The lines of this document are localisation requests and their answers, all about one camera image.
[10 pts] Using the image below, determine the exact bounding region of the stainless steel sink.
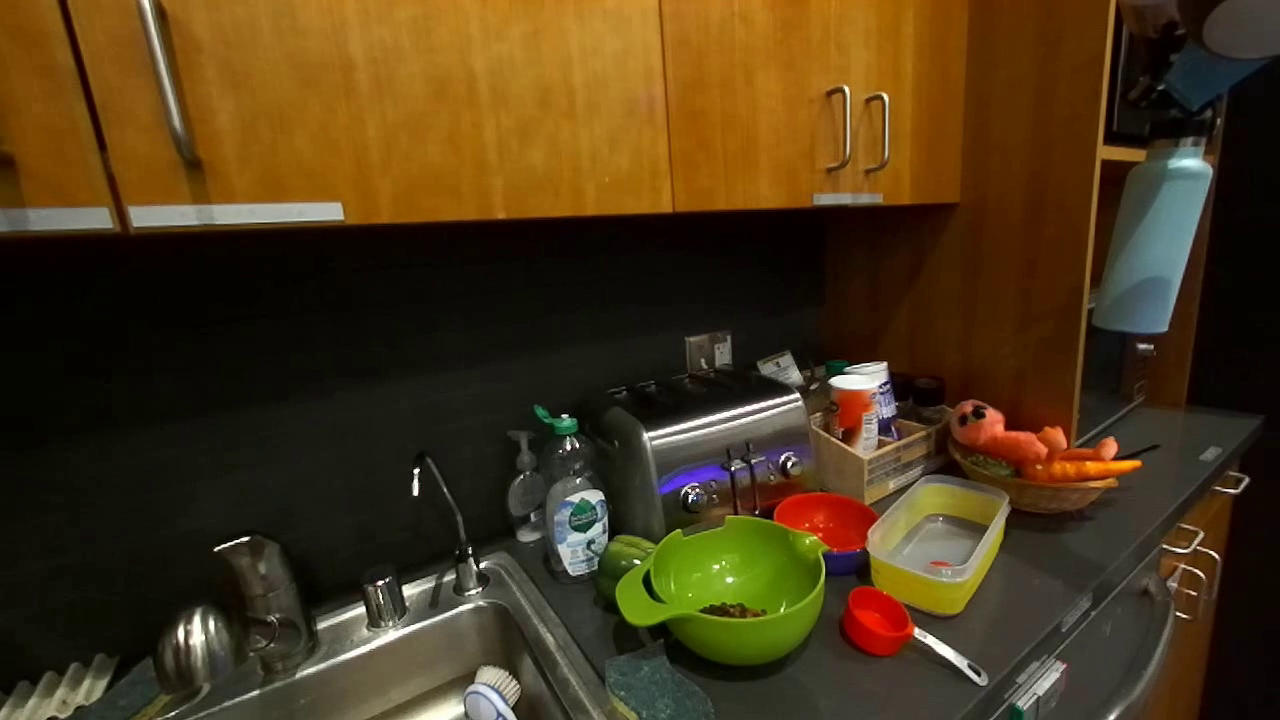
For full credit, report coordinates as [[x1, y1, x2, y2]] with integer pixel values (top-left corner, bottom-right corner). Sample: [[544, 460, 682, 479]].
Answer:
[[132, 549, 621, 720]]

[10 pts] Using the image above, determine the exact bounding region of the white and blue dish brush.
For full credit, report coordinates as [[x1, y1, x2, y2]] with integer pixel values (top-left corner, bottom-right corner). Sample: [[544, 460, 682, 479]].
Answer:
[[458, 658, 528, 720]]

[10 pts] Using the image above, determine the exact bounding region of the wall power outlet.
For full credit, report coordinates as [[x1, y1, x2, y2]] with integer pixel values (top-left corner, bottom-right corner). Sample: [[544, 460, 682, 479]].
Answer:
[[681, 327, 738, 378]]

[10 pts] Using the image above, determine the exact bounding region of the wooden crate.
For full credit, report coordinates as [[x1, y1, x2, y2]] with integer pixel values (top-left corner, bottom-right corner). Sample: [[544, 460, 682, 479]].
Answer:
[[806, 406, 945, 512]]

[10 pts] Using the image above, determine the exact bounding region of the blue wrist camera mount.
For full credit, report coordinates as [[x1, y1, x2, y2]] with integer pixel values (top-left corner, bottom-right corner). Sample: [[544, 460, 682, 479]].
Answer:
[[1155, 35, 1280, 118]]

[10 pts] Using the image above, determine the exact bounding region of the green colander bowl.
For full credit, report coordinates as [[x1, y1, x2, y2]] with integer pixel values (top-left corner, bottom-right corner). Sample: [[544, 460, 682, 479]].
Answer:
[[612, 512, 832, 671]]

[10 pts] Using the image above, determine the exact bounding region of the clear pump bottle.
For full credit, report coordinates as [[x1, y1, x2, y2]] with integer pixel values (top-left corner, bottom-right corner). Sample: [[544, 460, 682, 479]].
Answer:
[[499, 426, 550, 542]]

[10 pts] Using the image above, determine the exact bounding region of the silver toaster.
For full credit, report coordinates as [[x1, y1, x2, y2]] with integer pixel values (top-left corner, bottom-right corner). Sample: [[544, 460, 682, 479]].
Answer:
[[592, 371, 816, 542]]

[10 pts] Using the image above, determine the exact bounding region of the long metal cabinet handle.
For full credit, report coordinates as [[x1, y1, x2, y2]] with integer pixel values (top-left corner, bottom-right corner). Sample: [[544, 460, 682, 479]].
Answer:
[[129, 0, 209, 171]]

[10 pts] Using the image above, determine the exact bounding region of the small sink tap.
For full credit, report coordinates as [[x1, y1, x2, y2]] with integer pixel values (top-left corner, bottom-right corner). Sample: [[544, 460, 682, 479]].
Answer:
[[354, 573, 413, 632]]

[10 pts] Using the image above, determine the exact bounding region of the blue and white can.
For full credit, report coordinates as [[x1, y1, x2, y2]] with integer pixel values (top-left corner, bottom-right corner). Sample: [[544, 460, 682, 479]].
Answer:
[[844, 357, 904, 438]]

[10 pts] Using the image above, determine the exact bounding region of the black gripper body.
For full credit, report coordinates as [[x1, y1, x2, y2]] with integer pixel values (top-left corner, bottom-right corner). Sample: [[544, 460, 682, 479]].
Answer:
[[1109, 54, 1222, 148]]

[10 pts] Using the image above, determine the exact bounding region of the light blue water bottle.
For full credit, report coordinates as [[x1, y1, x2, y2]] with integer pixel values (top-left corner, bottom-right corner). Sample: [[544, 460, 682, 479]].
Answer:
[[1087, 131, 1219, 339]]

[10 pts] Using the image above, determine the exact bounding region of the green toy vegetable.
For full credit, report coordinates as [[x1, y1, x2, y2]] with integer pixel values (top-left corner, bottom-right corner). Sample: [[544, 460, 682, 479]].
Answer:
[[592, 530, 660, 605]]

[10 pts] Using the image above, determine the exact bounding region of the yellow-green plastic container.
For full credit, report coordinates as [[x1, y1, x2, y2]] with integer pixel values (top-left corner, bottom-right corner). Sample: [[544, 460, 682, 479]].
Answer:
[[865, 470, 1010, 621]]

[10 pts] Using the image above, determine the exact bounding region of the wicker basket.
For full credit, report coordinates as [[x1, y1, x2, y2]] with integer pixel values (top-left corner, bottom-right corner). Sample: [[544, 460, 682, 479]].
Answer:
[[945, 445, 1126, 518]]

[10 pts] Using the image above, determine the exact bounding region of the green-capped dish soap bottle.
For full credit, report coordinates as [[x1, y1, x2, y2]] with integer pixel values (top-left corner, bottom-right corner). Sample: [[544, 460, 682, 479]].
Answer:
[[531, 405, 617, 584]]

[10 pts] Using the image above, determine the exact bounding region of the white cup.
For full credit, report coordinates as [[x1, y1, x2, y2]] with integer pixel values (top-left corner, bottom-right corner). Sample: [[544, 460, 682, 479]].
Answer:
[[825, 371, 883, 460]]

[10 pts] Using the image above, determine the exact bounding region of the metal ladle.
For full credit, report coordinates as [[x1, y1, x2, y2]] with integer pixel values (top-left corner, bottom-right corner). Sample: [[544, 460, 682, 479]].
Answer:
[[148, 598, 242, 700]]

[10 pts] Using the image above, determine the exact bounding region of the green dish sponge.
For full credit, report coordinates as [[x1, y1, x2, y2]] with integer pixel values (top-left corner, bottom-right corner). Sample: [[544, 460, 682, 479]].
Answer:
[[603, 644, 719, 720]]

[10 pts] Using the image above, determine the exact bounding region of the red bowl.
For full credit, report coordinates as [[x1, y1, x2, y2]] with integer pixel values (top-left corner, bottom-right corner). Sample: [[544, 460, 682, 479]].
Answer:
[[768, 486, 883, 580]]

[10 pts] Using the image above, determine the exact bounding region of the dish rack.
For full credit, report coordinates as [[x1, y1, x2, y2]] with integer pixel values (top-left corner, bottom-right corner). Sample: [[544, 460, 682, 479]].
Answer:
[[0, 646, 129, 720]]

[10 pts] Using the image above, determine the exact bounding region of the red measuring cup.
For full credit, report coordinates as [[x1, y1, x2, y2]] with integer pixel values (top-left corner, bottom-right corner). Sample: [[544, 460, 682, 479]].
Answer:
[[837, 580, 997, 692]]

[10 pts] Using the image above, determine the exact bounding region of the curved metal faucet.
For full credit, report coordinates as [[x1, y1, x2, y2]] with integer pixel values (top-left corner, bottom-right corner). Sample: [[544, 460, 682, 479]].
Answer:
[[403, 451, 487, 598]]

